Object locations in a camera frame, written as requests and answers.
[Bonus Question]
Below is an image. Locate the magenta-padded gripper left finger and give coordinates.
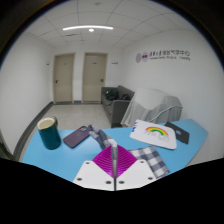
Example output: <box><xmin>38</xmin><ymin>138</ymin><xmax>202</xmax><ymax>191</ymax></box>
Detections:
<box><xmin>72</xmin><ymin>145</ymin><xmax>117</xmax><ymax>192</ymax></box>

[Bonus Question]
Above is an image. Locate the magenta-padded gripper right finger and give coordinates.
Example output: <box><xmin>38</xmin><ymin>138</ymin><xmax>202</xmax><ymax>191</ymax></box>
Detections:
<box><xmin>115</xmin><ymin>145</ymin><xmax>157</xmax><ymax>192</ymax></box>

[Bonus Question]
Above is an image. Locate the grey white checked towel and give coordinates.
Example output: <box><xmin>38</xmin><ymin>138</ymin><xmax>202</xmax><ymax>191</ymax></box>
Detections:
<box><xmin>87</xmin><ymin>124</ymin><xmax>171</xmax><ymax>180</ymax></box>

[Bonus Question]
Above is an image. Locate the purple smartphone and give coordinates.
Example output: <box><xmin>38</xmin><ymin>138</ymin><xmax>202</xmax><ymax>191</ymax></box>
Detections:
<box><xmin>62</xmin><ymin>125</ymin><xmax>92</xmax><ymax>149</ymax></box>

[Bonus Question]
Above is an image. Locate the white rainbow print pad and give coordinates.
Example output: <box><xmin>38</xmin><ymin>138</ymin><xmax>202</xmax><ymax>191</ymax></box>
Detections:
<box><xmin>129</xmin><ymin>119</ymin><xmax>178</xmax><ymax>150</ymax></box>

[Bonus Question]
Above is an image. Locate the grey sofa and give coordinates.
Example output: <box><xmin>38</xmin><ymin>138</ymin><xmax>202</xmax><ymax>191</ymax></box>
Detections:
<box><xmin>100</xmin><ymin>84</ymin><xmax>136</xmax><ymax>128</ymax></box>

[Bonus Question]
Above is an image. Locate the dark teal mug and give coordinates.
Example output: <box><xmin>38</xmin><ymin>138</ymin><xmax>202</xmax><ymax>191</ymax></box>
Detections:
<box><xmin>36</xmin><ymin>116</ymin><xmax>63</xmax><ymax>151</ymax></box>

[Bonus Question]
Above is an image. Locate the black flat notebook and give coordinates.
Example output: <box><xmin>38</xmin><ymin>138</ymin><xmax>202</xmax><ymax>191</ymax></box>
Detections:
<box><xmin>164</xmin><ymin>121</ymin><xmax>190</xmax><ymax>145</ymax></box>

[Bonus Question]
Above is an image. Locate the white sheet covered furniture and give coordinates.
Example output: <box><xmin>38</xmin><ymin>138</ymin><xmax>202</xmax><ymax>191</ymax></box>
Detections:
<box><xmin>120</xmin><ymin>87</ymin><xmax>184</xmax><ymax>128</ymax></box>

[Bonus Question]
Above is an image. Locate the black bag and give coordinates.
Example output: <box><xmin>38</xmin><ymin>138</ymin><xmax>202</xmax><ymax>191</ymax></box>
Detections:
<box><xmin>105</xmin><ymin>89</ymin><xmax>131</xmax><ymax>102</ymax></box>

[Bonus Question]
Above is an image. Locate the beige door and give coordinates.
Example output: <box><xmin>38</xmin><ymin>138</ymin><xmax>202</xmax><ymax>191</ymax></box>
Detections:
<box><xmin>52</xmin><ymin>53</ymin><xmax>76</xmax><ymax>104</ymax></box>
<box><xmin>81</xmin><ymin>52</ymin><xmax>108</xmax><ymax>103</ymax></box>

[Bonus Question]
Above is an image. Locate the long ceiling light strip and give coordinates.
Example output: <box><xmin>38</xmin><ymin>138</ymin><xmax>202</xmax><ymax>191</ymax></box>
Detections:
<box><xmin>62</xmin><ymin>24</ymin><xmax>114</xmax><ymax>32</ymax></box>

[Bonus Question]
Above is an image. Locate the wall lettering sign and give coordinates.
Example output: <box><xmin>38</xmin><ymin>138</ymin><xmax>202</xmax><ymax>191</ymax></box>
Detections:
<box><xmin>135</xmin><ymin>49</ymin><xmax>193</xmax><ymax>64</ymax></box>

